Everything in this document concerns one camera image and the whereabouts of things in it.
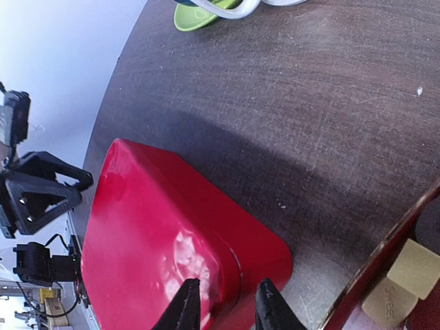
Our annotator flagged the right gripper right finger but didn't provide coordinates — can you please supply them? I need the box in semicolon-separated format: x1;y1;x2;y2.
255;278;306;330

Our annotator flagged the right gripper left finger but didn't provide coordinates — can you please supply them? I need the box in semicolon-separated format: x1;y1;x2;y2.
153;278;201;330

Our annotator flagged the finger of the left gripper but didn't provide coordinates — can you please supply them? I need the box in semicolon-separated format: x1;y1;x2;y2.
16;151;94;192
6;177;82;235

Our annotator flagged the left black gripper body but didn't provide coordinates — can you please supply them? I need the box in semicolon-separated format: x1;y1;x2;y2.
1;171;21;237

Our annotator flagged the red chocolate box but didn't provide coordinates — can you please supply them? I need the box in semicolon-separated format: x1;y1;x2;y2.
128;142;293;329

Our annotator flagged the round red tray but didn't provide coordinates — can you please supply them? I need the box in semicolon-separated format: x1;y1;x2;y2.
318;179;439;329

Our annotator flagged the red box lid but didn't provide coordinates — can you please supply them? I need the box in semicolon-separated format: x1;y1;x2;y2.
82;139;239;329

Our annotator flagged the tan square chocolate lower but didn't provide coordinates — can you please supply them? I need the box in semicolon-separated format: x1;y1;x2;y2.
362;277;419;329

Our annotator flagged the tan square chocolate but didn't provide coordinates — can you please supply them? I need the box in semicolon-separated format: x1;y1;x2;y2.
362;277;419;329
386;239;439;300

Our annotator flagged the tan square chocolate upper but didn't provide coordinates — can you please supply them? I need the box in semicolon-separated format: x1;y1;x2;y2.
386;239;439;300

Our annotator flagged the green saucer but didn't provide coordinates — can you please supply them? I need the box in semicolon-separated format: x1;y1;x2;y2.
174;1;218;32

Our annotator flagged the white patterned mug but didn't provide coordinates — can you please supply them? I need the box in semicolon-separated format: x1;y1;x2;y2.
192;0;305;20

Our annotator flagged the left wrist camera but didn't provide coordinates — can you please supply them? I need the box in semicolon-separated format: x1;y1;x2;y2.
1;83;31;147

